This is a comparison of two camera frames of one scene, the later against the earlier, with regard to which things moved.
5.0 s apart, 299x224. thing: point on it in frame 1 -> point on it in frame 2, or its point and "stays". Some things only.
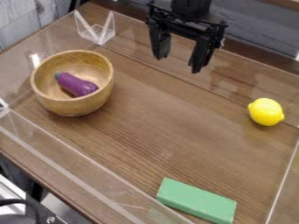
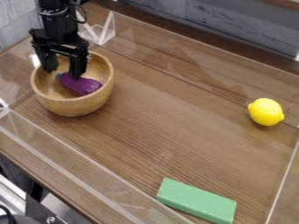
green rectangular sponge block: x=197 y=200 stays
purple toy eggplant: x=76 y=87 stays
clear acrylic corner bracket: x=96 y=32 stays
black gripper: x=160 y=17 -> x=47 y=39
